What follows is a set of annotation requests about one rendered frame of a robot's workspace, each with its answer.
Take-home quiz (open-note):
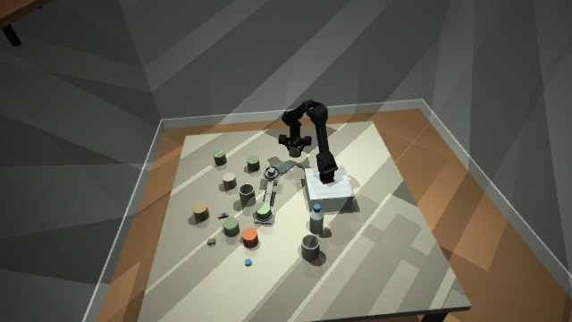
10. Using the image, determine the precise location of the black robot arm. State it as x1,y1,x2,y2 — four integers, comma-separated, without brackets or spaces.
282,99,338,184

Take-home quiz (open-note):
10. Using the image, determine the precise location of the orange-brown cylinder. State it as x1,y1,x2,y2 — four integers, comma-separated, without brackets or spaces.
242,227,258,248

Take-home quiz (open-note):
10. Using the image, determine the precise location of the tan cylinder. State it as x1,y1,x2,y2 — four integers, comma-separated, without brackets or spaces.
193,202,209,221

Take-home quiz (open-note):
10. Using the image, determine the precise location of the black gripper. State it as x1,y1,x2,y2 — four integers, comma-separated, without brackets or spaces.
278,131,312,152

